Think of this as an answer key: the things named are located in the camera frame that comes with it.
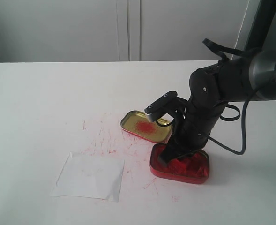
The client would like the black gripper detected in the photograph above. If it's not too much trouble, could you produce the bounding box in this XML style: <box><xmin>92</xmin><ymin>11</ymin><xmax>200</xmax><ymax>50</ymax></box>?
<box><xmin>158</xmin><ymin>98</ymin><xmax>226</xmax><ymax>167</ymax></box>

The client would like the red stamp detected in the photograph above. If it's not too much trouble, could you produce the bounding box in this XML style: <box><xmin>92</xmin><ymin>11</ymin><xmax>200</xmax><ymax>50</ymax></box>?
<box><xmin>172</xmin><ymin>157</ymin><xmax>191</xmax><ymax>172</ymax></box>

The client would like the red ink tin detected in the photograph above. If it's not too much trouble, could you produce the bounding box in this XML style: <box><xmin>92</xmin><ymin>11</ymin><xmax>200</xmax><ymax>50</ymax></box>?
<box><xmin>149</xmin><ymin>143</ymin><xmax>210</xmax><ymax>184</ymax></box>

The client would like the white paper sheet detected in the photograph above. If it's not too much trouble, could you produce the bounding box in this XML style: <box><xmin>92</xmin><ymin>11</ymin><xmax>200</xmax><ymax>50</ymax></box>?
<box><xmin>52</xmin><ymin>152</ymin><xmax>124</xmax><ymax>202</ymax></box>

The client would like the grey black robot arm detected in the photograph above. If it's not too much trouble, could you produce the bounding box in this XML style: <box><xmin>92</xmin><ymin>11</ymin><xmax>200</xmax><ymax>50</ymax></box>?
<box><xmin>159</xmin><ymin>50</ymin><xmax>276</xmax><ymax>165</ymax></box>

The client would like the gold tin lid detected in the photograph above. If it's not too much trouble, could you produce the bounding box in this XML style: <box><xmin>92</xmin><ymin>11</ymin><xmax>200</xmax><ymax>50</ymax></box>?
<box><xmin>120</xmin><ymin>110</ymin><xmax>172</xmax><ymax>143</ymax></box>

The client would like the white cabinet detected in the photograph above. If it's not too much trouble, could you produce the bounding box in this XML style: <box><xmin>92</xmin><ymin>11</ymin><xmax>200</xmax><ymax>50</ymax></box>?
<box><xmin>0</xmin><ymin>0</ymin><xmax>276</xmax><ymax>63</ymax></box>

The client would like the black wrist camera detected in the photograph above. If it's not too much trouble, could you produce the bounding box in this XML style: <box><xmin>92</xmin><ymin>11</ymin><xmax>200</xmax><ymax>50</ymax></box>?
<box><xmin>144</xmin><ymin>91</ymin><xmax>187</xmax><ymax>122</ymax></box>

